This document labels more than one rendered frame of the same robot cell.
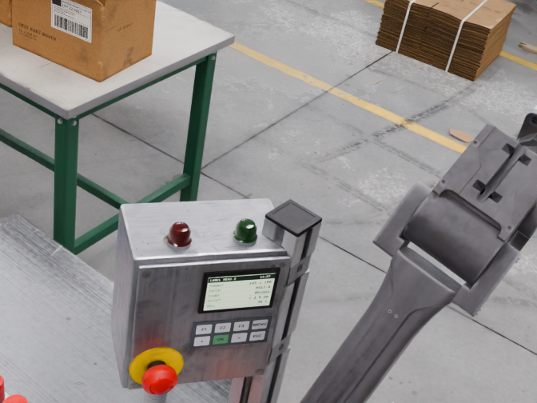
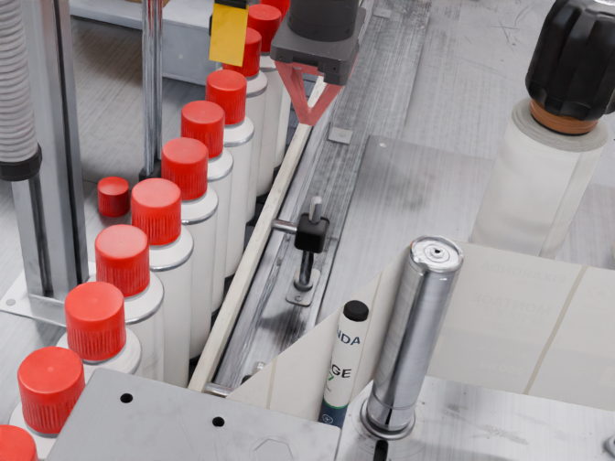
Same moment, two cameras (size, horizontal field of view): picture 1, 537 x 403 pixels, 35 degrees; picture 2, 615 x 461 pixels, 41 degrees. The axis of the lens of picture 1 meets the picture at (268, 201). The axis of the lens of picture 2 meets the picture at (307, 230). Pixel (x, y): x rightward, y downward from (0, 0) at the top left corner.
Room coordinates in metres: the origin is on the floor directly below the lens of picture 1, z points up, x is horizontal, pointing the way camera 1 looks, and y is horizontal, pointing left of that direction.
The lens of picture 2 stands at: (0.74, 0.57, 1.43)
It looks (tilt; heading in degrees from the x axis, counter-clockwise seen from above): 40 degrees down; 244
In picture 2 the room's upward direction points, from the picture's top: 9 degrees clockwise
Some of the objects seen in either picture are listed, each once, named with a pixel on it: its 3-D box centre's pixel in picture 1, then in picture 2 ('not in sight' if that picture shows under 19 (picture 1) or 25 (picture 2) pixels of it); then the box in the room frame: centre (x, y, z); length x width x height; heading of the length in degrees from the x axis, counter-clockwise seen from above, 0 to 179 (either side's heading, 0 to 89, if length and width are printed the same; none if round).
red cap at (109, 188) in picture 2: not in sight; (113, 196); (0.64, -0.14, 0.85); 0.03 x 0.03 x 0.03
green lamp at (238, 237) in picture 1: (245, 230); not in sight; (0.69, 0.02, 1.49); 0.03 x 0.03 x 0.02
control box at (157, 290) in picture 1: (196, 295); not in sight; (0.70, 0.06, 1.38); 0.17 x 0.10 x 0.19; 113
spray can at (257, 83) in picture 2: not in sight; (235, 131); (0.54, -0.05, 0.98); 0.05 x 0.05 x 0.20
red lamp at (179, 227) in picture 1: (179, 233); not in sight; (0.66, 0.08, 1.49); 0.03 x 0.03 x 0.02
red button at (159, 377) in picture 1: (159, 377); not in sight; (0.62, 0.08, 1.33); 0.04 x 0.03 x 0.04; 113
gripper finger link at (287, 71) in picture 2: not in sight; (316, 73); (0.47, -0.02, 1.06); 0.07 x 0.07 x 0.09; 58
